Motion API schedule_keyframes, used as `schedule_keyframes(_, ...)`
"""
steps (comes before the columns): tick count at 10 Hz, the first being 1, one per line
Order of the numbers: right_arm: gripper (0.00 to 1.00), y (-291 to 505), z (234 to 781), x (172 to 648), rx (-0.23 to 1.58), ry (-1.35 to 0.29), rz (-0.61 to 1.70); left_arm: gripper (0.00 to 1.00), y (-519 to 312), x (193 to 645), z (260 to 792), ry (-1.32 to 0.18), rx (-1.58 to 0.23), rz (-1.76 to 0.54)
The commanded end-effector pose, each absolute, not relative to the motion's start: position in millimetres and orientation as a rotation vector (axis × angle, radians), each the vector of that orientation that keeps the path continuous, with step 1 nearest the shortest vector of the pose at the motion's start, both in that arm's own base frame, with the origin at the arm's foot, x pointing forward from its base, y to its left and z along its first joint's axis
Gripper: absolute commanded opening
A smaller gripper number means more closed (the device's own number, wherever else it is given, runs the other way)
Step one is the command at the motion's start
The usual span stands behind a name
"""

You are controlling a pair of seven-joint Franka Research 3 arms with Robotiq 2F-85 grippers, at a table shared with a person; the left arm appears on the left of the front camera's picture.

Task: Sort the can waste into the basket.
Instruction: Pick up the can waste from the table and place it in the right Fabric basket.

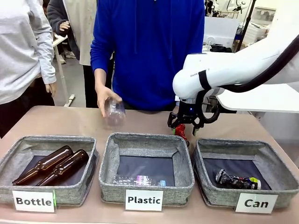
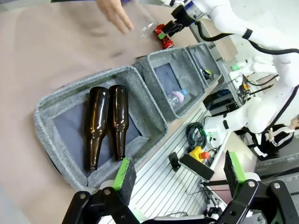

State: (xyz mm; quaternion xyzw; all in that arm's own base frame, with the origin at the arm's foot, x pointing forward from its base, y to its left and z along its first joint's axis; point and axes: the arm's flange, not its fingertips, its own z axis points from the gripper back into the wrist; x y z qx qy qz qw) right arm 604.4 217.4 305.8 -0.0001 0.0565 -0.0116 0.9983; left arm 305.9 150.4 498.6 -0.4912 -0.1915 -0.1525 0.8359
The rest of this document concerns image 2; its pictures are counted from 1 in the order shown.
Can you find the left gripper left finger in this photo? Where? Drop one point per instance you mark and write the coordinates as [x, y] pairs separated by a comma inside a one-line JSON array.
[[125, 177]]

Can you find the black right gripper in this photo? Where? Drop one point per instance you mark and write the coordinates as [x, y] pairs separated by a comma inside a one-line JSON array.
[[183, 16]]

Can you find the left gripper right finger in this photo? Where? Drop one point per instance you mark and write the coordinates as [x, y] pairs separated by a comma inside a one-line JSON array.
[[233, 170]]

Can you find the crushed red can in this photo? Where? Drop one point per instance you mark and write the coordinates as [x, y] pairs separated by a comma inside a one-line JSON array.
[[167, 42]]

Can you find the dark crushed can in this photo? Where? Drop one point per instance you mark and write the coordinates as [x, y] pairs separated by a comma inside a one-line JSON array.
[[206, 74]]

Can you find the brown glass bottle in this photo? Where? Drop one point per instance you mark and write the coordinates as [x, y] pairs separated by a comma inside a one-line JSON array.
[[95, 121], [119, 116]]

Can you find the plastic bottle with pink label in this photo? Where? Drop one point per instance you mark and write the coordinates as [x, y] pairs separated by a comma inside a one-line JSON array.
[[177, 98]]

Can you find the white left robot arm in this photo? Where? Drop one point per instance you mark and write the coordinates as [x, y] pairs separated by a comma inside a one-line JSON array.
[[233, 116]]

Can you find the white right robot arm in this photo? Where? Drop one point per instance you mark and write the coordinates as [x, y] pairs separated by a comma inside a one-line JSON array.
[[224, 14]]

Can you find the grey fabric basket labelled Plastic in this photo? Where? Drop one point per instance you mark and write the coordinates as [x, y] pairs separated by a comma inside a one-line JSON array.
[[182, 67]]

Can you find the grey fabric basket labelled Can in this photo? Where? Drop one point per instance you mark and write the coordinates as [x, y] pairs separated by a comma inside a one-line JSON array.
[[210, 60]]

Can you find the grey fabric basket labelled Bottle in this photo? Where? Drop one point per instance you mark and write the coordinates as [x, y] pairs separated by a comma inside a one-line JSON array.
[[144, 100]]

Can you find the person's right hand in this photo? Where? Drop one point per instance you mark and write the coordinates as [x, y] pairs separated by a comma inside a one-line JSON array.
[[112, 11]]

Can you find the white power box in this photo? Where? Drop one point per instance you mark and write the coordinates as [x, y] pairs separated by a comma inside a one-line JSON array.
[[215, 135]]

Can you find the yellow emergency stop button box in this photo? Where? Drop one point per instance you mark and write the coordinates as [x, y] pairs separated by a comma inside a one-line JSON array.
[[196, 151]]

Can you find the grey plastic crate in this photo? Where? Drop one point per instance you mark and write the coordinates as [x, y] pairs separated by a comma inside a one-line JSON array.
[[280, 168]]

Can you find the person in black track jacket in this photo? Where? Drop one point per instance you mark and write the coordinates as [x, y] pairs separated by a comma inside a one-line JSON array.
[[280, 140]]

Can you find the black control box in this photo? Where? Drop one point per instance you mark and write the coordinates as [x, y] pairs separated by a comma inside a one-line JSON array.
[[219, 100]]

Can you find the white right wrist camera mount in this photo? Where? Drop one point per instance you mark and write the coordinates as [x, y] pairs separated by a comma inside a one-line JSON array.
[[174, 2]]

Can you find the small black bracket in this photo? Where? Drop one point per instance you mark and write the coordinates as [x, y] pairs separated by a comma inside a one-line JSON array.
[[174, 159]]

